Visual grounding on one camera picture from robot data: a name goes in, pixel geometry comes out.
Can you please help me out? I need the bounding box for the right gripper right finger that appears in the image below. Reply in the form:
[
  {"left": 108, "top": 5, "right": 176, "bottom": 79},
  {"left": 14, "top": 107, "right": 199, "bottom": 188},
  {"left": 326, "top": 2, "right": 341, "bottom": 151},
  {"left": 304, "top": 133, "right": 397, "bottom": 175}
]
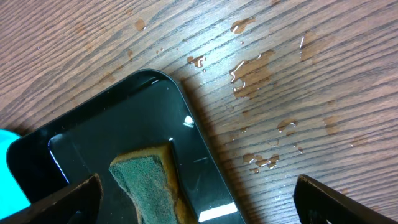
[{"left": 293, "top": 174, "right": 397, "bottom": 224}]

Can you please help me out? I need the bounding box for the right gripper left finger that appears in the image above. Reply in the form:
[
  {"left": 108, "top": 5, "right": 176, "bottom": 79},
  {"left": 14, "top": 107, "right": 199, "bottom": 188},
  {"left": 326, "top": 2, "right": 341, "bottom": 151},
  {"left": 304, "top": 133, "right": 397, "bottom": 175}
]
[{"left": 1, "top": 174, "right": 104, "bottom": 224}]

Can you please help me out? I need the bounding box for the green and yellow sponge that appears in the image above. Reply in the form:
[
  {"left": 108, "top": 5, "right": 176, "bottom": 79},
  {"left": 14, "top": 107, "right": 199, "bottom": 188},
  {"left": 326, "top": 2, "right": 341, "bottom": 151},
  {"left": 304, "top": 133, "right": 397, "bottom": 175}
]
[{"left": 109, "top": 143, "right": 197, "bottom": 224}]

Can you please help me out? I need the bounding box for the teal plastic tray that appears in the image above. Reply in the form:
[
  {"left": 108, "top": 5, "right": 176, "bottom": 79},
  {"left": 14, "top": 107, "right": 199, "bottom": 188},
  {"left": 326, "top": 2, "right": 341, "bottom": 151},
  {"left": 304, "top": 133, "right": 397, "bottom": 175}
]
[{"left": 0, "top": 129, "right": 30, "bottom": 219}]

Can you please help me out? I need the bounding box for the black rectangular water tray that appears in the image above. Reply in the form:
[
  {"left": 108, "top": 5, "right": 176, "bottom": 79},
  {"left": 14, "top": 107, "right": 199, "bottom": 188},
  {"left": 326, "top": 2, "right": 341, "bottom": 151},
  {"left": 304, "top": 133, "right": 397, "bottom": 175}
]
[{"left": 7, "top": 70, "right": 246, "bottom": 223}]

